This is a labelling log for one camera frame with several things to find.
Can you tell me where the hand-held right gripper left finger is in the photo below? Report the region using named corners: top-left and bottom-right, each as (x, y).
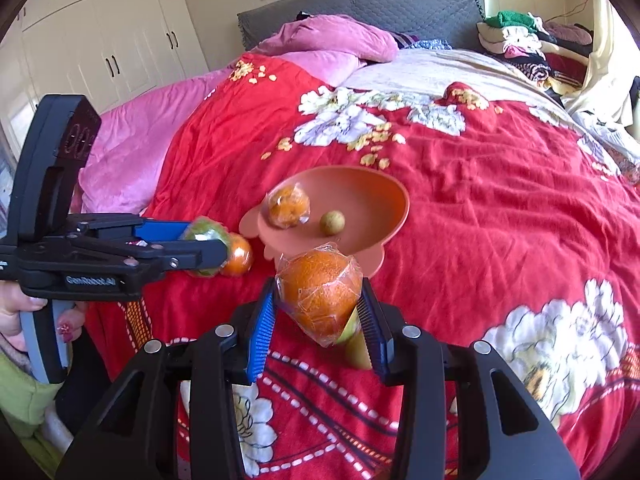
top-left (55, 279), bottom-right (279, 480)

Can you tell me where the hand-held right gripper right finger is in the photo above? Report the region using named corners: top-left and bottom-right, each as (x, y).
top-left (357, 277), bottom-right (583, 480)

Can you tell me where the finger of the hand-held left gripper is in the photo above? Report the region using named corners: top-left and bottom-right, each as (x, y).
top-left (74, 237), bottom-right (232, 292)
top-left (65, 214), bottom-right (192, 242)

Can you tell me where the plastic-wrapped green citrus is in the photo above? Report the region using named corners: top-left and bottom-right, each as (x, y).
top-left (334, 307), bottom-right (373, 372)
top-left (180, 216), bottom-right (232, 278)

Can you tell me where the plastic-wrapped orange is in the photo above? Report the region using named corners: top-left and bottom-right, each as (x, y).
top-left (220, 234), bottom-right (254, 278)
top-left (276, 244), bottom-right (365, 348)
top-left (267, 185), bottom-right (312, 231)

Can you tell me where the pink plastic bowl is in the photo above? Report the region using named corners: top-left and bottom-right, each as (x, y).
top-left (239, 166), bottom-right (411, 278)

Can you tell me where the person's left hand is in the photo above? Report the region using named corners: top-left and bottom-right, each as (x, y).
top-left (0, 280), bottom-right (91, 348)

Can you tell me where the pink quilt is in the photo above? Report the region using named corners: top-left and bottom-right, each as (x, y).
top-left (70, 67), bottom-right (236, 216)

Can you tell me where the brown longan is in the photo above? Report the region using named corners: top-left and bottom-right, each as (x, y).
top-left (320, 211), bottom-right (347, 236)

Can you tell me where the red floral blanket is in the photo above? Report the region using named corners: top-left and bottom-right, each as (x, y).
top-left (87, 52), bottom-right (640, 480)

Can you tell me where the white wardrobe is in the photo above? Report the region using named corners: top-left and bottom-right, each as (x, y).
top-left (0, 0), bottom-right (211, 156)

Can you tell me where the person's green clothing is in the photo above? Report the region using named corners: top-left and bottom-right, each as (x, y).
top-left (0, 347), bottom-right (66, 476)

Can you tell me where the pink pillow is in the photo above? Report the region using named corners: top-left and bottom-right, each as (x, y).
top-left (277, 50), bottom-right (370, 88)

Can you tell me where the pink bunched blanket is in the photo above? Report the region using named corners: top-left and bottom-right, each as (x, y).
top-left (250, 14), bottom-right (400, 63)

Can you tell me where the beige bedsheet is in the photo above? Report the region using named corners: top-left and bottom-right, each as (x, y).
top-left (345, 49), bottom-right (621, 171)

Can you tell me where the dark patterned pillow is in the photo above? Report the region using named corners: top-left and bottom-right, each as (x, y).
top-left (387, 31), bottom-right (453, 52)

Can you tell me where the white patterned cloth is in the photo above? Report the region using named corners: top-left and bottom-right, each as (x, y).
top-left (570, 110), bottom-right (640, 171)

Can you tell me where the pile of folded clothes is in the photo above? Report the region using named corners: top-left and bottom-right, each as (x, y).
top-left (475, 10), bottom-right (596, 96)

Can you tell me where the grey padded headboard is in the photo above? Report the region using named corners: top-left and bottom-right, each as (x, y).
top-left (236, 0), bottom-right (486, 53)

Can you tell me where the cream curtain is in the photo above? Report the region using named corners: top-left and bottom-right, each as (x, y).
top-left (565, 0), bottom-right (640, 126)

